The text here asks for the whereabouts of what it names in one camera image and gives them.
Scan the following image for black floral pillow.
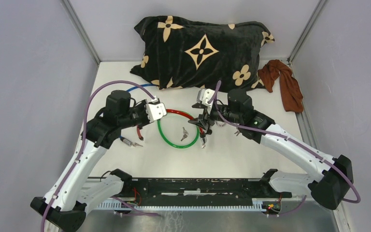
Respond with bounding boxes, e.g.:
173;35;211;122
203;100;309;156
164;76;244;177
130;15;275;92

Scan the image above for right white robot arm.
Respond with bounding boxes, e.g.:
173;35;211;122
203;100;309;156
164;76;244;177
189;89;355;210

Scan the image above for cable lock keys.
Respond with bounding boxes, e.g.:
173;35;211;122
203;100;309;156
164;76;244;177
181;127;188;141

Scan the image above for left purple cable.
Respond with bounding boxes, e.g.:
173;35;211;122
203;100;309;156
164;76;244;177
40;80;160;232

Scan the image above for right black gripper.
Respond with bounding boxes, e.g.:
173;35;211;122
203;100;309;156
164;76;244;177
188;101;242;130

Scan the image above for purple cable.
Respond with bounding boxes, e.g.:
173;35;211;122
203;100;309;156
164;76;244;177
40;80;160;232
206;80;361;204

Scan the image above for red cable lock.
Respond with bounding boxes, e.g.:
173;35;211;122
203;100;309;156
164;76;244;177
135;109;207;150

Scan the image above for brass padlock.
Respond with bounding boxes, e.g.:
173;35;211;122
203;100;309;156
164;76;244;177
215;121;227;127

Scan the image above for green cable lock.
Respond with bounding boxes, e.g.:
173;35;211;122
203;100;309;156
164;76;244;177
160;113;196;145

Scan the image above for blue cable lock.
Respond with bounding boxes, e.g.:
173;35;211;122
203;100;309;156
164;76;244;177
119;84;157;147

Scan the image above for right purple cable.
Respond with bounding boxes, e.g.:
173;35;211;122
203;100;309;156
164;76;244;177
206;80;361;204

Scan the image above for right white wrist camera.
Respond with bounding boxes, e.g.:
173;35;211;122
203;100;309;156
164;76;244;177
197;89;215;111

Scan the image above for brown cloth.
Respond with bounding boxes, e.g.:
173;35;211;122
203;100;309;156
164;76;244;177
258;59;304;113

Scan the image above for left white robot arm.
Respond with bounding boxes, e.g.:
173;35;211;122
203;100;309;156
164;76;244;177
30;90;153;232

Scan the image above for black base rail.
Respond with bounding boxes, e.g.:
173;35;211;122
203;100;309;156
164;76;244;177
114;178;292;212

